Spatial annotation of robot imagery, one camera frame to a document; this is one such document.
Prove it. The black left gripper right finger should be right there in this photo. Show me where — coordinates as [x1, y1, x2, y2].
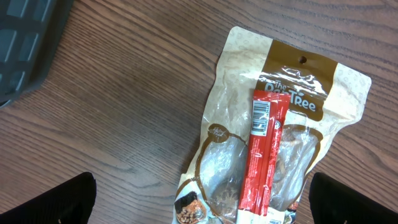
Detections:
[308, 172, 397, 224]

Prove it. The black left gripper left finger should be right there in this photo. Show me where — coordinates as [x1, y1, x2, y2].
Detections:
[1, 172, 96, 224]

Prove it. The white brown snack bag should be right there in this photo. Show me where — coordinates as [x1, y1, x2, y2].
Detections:
[173, 27, 371, 223]

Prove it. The red white snack bar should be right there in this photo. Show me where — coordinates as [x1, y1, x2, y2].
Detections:
[236, 90, 290, 223]

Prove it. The grey plastic shopping basket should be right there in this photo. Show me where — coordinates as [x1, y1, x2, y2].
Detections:
[1, 0, 74, 108]

